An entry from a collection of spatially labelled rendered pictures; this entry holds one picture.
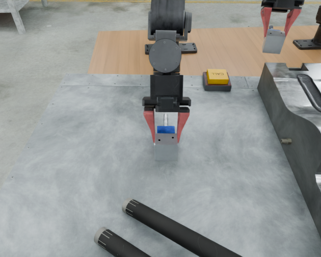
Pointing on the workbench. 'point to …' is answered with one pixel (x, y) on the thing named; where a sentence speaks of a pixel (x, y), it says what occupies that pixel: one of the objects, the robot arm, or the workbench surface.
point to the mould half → (303, 135)
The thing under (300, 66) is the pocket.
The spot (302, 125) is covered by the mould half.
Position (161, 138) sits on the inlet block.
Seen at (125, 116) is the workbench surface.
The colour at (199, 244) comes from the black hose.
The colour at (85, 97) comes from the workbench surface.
